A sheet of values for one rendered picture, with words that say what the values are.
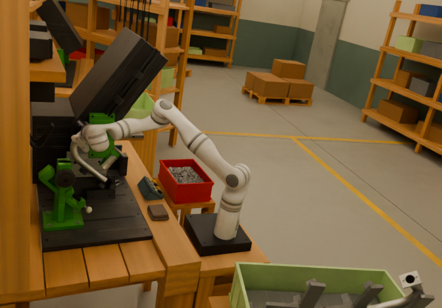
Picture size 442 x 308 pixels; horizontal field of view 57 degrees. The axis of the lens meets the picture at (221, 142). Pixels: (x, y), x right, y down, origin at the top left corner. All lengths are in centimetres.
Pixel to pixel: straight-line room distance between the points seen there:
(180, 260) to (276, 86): 650
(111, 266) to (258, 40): 1047
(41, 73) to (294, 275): 117
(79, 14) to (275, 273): 441
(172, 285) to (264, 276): 35
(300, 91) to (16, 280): 725
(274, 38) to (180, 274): 1058
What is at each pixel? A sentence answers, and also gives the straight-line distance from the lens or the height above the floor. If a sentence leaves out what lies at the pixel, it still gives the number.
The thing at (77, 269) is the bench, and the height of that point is 88.
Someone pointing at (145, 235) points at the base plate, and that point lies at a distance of 176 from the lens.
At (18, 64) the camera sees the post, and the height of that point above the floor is 162.
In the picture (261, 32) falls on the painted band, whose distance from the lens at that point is 1173.
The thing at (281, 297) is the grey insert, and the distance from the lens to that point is 167.
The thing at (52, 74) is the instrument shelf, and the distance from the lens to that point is 152.
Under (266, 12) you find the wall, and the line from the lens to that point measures 1172.
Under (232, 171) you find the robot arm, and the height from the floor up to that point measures 122.
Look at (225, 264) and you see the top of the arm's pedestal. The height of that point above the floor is 85.
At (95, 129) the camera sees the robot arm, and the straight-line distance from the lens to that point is 159.
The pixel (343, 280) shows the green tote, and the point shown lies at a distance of 176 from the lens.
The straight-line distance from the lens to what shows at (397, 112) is 763.
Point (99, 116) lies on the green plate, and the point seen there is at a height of 126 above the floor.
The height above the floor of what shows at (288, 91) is 27.
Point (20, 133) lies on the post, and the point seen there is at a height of 143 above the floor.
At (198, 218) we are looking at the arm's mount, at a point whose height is 91.
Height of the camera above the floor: 188
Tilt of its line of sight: 20 degrees down
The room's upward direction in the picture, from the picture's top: 10 degrees clockwise
